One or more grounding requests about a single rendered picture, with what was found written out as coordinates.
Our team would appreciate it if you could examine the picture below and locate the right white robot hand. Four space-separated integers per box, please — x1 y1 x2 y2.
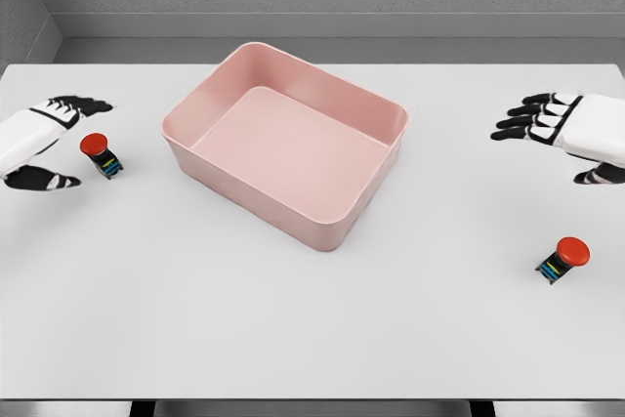
490 92 625 187

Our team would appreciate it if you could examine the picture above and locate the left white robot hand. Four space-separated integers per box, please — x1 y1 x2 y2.
0 95 117 189

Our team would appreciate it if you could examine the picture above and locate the pink rectangular plastic basket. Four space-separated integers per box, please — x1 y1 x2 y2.
159 41 410 253

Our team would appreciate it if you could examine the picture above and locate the red button industrial switch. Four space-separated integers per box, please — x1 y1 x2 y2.
534 236 591 286
79 132 125 181

